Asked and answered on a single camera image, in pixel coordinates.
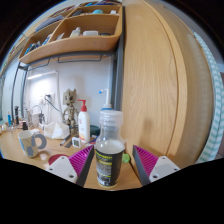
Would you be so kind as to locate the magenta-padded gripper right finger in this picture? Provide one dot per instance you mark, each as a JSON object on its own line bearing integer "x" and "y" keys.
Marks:
{"x": 164, "y": 167}

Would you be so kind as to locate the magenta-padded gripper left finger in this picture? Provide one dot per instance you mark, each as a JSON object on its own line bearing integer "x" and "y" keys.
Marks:
{"x": 61, "y": 167}

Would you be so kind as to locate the clear bottle with black label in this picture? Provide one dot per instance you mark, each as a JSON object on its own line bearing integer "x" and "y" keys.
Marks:
{"x": 109, "y": 163}

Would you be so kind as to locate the small white digital clock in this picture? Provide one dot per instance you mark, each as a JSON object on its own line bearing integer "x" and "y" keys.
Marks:
{"x": 76, "y": 142}

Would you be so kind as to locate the white tissue pack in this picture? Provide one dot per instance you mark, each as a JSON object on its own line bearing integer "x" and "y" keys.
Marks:
{"x": 56, "y": 130}

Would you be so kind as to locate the green packet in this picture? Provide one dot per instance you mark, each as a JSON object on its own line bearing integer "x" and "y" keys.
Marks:
{"x": 126, "y": 158}

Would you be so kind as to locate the white mug with blue print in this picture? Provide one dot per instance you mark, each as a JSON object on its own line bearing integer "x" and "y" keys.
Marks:
{"x": 28, "y": 143}

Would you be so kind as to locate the white pump bottle red cap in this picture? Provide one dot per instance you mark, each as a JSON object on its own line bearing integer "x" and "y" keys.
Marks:
{"x": 84, "y": 126}

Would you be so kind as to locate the wooden robot figurine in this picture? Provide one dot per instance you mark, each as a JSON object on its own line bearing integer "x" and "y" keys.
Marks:
{"x": 70, "y": 110}

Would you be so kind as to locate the green white striped towel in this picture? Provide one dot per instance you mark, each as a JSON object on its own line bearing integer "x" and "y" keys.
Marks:
{"x": 213, "y": 126}

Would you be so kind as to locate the black upright device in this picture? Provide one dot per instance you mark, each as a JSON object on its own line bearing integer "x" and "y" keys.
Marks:
{"x": 16, "y": 116}

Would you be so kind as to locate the small blue bottle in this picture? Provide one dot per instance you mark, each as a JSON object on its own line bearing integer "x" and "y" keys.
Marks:
{"x": 9, "y": 119}

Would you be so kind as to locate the wooden wardrobe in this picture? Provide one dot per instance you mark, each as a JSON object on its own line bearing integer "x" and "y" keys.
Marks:
{"x": 160, "y": 83}

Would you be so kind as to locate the wooden shelf unit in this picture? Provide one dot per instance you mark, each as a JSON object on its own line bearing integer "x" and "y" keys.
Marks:
{"x": 83, "y": 41}

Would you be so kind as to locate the white wall socket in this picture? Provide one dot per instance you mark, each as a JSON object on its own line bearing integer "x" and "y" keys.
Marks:
{"x": 49, "y": 98}

